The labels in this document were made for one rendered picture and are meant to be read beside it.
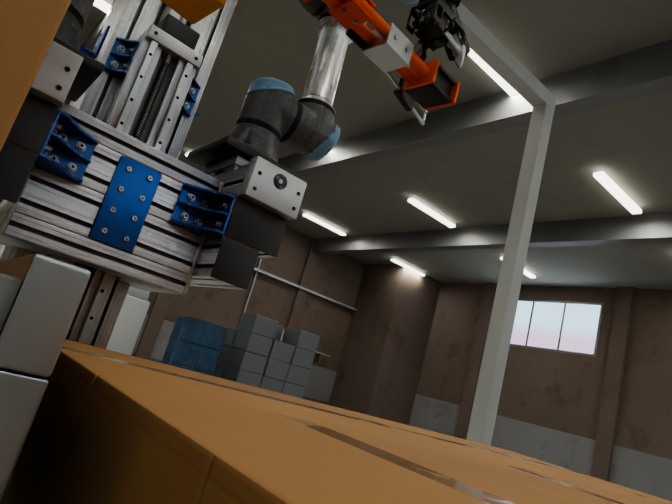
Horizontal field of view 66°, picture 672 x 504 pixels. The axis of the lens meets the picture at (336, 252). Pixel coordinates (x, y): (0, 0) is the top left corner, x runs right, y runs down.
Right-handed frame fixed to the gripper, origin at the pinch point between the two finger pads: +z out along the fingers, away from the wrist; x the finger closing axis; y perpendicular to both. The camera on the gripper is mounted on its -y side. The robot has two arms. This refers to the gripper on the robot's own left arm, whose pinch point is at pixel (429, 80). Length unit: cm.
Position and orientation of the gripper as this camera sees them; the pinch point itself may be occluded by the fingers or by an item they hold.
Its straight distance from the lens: 113.4
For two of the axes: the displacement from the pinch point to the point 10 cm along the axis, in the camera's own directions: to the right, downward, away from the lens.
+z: -2.7, 9.3, -2.4
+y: -6.8, -3.6, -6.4
